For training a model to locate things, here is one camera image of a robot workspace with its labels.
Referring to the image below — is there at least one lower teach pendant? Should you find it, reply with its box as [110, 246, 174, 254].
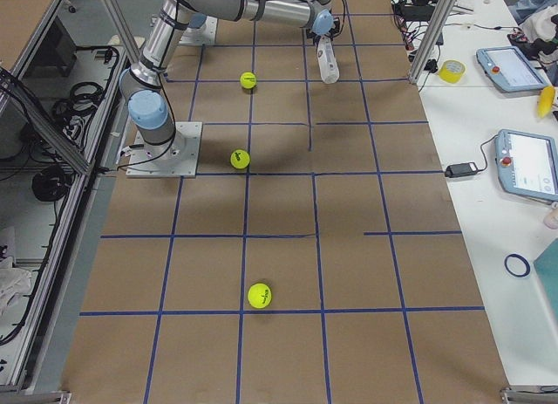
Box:
[494, 129, 557, 202]

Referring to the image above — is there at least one Wilson tennis ball front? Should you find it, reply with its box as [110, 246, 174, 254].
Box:
[248, 282, 272, 309]

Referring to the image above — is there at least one yellow banana toy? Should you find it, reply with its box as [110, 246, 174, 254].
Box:
[536, 86, 556, 119]

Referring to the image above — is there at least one clear tennis ball can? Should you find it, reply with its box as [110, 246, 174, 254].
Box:
[316, 36, 339, 84]

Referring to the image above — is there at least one Wilson tennis ball near base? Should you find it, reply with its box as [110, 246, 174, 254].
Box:
[229, 149, 250, 170]

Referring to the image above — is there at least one blue tape ring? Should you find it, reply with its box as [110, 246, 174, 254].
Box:
[504, 253, 531, 278]

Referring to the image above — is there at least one black power adapter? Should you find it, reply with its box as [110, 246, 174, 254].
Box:
[444, 161, 480, 178]

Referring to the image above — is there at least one teal box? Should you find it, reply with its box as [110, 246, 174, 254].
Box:
[534, 238, 558, 314]

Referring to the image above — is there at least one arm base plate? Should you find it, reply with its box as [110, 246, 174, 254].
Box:
[179, 13, 218, 46]
[126, 121, 202, 178]

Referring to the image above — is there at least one upper teach pendant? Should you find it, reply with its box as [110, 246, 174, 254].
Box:
[476, 46, 547, 92]

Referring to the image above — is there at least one yellow tape roll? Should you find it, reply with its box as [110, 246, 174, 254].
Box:
[439, 59, 466, 84]

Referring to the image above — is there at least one HEAD tennis ball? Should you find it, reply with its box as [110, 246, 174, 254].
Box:
[239, 72, 257, 90]

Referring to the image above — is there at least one teach pendant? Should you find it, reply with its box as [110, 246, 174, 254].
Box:
[494, 129, 557, 202]
[476, 46, 547, 92]

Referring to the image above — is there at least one aluminium frame post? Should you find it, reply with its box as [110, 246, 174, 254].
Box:
[408, 0, 456, 84]

